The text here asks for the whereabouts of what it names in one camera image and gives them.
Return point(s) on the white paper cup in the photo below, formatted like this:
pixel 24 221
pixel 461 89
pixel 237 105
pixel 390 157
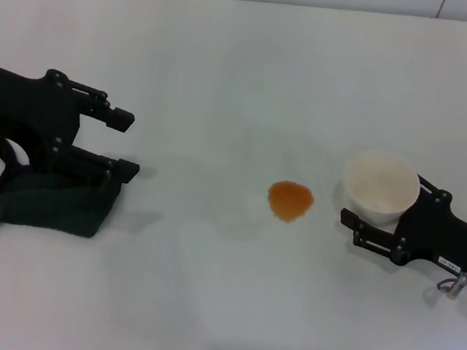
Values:
pixel 379 187

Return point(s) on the orange liquid stain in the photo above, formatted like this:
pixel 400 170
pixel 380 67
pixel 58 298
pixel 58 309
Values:
pixel 290 200

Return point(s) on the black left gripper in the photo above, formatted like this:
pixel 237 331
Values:
pixel 16 109

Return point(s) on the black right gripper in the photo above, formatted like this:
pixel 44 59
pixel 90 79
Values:
pixel 446 240

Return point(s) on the dark rag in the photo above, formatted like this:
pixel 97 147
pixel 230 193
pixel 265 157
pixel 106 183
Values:
pixel 55 206

